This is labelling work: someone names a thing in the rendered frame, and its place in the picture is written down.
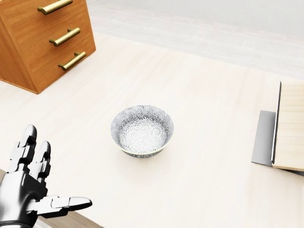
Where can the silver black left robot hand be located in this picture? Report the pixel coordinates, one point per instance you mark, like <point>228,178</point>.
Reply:
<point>19,187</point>

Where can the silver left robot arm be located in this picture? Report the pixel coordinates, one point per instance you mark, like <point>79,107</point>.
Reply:
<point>12,226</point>

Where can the grey floral patterned bowl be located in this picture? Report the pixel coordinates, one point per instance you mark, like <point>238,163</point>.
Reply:
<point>142,133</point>

